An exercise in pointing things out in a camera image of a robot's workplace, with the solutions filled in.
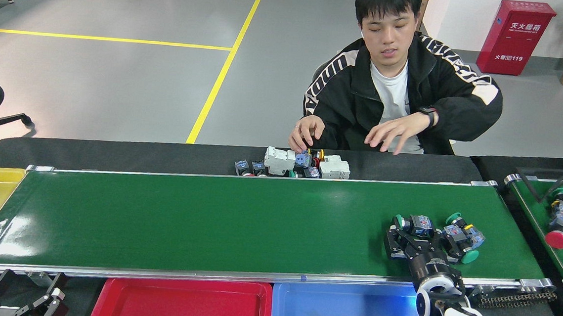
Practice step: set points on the grey chair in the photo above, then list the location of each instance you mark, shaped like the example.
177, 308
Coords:
319, 71

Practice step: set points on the person's left hand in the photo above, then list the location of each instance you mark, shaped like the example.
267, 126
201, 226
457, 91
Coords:
397, 131

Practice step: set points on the red fire extinguisher box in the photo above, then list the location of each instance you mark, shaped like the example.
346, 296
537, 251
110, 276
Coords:
515, 40

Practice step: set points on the person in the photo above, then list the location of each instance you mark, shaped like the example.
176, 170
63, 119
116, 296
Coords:
345, 98

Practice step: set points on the green conveyor belt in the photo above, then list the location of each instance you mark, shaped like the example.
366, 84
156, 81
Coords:
257, 225
535, 220

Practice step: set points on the red plastic tray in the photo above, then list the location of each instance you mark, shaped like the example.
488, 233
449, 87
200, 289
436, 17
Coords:
181, 309

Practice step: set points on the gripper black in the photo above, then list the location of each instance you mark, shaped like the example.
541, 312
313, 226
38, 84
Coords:
432, 265

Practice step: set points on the person's right hand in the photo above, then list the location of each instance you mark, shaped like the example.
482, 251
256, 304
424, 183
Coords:
305, 130

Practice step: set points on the black wrist watch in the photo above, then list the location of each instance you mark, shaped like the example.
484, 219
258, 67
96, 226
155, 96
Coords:
428, 116

